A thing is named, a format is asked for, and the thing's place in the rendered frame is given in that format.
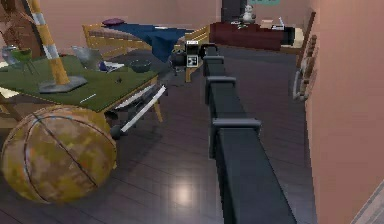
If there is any dark grey bowl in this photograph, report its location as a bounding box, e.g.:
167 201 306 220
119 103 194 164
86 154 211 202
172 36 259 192
128 59 153 74

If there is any white grey figurine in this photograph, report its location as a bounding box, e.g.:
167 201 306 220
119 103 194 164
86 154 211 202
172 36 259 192
239 4 257 25

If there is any clear glass vessel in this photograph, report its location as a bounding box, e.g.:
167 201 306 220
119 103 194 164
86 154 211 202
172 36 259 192
1 45 18 66

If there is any teal framed wall picture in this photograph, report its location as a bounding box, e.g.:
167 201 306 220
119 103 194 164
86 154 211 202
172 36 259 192
248 0 281 6

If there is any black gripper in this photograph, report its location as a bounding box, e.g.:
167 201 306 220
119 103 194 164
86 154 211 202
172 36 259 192
109 51 188 141

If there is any dark red chest of drawers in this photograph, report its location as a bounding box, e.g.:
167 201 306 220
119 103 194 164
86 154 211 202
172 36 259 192
209 21 297 53

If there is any purple pillow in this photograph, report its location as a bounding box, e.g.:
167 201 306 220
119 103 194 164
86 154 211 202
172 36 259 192
101 17 126 27

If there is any yellow white striped floor lamp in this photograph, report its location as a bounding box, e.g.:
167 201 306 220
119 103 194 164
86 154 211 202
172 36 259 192
25 0 89 95

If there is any wooden frame bed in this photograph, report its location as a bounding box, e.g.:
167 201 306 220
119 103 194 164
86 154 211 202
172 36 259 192
82 22 212 83

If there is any white open book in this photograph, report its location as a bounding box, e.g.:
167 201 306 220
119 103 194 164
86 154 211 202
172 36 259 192
271 16 286 31

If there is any green topped wooden table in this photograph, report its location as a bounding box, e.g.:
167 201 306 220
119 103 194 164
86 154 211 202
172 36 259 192
0 54 165 124

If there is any orange basketball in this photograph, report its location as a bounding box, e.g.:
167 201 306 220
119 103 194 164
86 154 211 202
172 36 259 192
0 104 118 205

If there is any blue blanket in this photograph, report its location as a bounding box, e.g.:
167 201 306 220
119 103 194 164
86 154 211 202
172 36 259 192
112 22 197 63

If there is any black television set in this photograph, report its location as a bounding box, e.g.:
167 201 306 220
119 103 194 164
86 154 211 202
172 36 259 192
220 0 248 24

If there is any brown wooden chair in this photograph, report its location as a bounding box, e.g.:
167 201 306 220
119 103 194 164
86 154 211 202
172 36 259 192
0 0 45 60

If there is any tan box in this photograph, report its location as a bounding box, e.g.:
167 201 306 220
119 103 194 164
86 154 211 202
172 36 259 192
259 19 276 30

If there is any brown wooden wall rack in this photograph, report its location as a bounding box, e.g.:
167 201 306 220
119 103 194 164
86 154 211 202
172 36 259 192
292 11 319 102

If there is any white pen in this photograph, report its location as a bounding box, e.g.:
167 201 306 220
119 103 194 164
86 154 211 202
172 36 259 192
79 93 98 104

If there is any black cylinder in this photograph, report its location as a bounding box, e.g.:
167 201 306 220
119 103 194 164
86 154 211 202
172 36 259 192
282 26 297 47

